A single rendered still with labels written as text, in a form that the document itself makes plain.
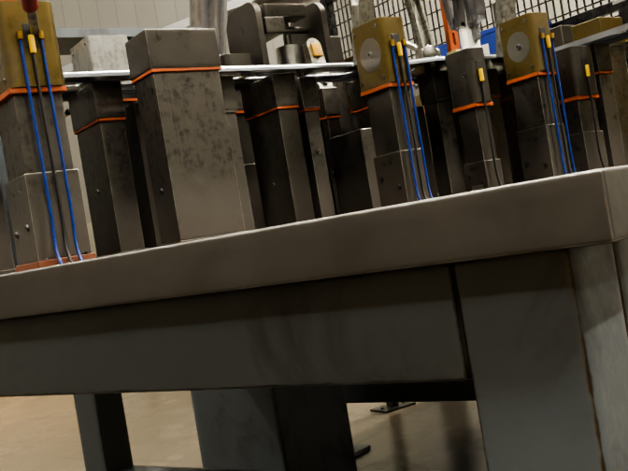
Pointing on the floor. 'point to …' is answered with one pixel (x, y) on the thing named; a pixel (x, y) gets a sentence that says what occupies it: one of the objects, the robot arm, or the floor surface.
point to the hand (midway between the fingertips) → (470, 43)
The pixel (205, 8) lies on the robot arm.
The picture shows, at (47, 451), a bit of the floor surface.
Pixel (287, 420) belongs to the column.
